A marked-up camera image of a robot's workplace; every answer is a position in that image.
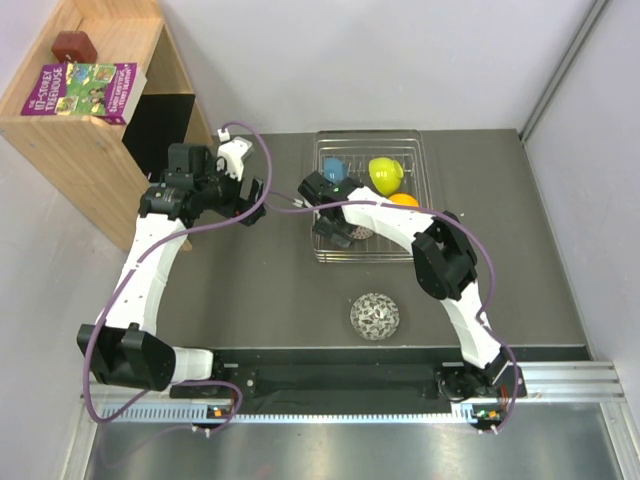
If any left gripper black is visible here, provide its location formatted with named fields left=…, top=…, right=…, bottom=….
left=195, top=156, right=265, bottom=226

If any patterned beige upturned bowl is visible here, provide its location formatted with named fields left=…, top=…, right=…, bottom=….
left=351, top=226, right=374, bottom=241

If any blue bowl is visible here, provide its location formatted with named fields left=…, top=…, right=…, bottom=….
left=323, top=157, right=349, bottom=184

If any orange yellow bowl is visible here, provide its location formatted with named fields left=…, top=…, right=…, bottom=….
left=388, top=193, right=420, bottom=207

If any lime green bowl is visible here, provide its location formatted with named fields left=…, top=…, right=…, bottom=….
left=368, top=157, right=404, bottom=197

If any black white patterned bowl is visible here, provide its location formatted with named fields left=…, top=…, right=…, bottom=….
left=349, top=293, right=400, bottom=341

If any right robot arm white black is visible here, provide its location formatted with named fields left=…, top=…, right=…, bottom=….
left=298, top=171, right=509, bottom=401

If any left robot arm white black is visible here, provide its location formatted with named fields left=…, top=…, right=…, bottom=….
left=77, top=137, right=265, bottom=397

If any wooden shelf unit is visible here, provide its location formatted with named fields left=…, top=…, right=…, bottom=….
left=1, top=1, right=194, bottom=250

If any purple treehouse book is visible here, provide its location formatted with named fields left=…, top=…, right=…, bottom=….
left=21, top=63, right=147, bottom=125

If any dark red block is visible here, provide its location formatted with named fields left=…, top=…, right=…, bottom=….
left=51, top=31, right=98, bottom=63

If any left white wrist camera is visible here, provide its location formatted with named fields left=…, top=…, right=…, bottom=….
left=216, top=129, right=254, bottom=181

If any metal wire dish rack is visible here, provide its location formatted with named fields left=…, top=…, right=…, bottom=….
left=311, top=130, right=432, bottom=263

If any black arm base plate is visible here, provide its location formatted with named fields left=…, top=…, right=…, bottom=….
left=212, top=347, right=527, bottom=416

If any aluminium rail frame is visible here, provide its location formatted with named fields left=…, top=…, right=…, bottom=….
left=61, top=346, right=639, bottom=479

